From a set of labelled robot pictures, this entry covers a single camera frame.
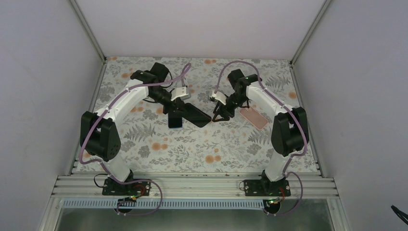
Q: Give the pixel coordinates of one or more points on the slotted cable duct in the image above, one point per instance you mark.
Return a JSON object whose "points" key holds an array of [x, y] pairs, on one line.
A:
{"points": [[111, 203]]}

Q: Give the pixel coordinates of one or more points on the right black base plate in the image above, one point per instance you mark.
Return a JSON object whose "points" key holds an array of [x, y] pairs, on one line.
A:
{"points": [[262, 187]]}

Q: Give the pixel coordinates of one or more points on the black object at edge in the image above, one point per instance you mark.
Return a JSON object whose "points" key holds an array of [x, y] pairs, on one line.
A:
{"points": [[400, 214]]}

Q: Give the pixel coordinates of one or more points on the black phone-shaped object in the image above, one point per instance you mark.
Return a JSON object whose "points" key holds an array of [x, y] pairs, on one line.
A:
{"points": [[194, 115]]}

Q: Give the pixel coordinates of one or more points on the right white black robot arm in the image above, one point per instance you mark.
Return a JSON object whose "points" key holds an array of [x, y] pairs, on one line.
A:
{"points": [[289, 128]]}

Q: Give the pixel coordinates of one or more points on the black smartphone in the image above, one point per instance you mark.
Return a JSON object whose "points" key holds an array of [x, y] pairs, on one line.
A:
{"points": [[175, 120]]}

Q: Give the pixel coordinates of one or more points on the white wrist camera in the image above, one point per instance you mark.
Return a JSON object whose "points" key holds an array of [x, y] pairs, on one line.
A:
{"points": [[218, 96], [182, 93]]}

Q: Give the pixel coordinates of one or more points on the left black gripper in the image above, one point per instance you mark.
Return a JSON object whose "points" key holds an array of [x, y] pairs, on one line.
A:
{"points": [[177, 103]]}

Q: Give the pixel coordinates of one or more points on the floral patterned table mat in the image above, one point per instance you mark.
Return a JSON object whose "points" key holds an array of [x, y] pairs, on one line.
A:
{"points": [[149, 145]]}

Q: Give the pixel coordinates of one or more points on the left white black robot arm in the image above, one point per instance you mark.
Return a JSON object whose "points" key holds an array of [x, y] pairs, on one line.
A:
{"points": [[99, 137]]}

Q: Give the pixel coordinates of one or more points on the aluminium rail frame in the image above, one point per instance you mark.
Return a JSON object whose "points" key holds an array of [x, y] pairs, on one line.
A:
{"points": [[204, 186]]}

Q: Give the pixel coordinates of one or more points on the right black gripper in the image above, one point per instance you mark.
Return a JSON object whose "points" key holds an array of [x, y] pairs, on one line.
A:
{"points": [[222, 112]]}

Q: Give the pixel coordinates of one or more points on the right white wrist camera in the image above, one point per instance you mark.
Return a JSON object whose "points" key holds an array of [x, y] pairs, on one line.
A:
{"points": [[218, 96]]}

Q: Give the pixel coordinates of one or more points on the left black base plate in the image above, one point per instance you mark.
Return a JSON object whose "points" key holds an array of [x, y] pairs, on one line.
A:
{"points": [[139, 188]]}

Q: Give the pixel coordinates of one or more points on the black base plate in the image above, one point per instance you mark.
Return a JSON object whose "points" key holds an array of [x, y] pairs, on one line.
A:
{"points": [[139, 188], [262, 187]]}

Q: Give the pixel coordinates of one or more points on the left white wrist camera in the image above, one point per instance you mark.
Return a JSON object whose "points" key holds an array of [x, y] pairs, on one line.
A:
{"points": [[182, 93]]}

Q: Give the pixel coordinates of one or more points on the pink phone case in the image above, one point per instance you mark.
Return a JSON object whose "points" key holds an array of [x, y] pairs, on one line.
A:
{"points": [[254, 117]]}

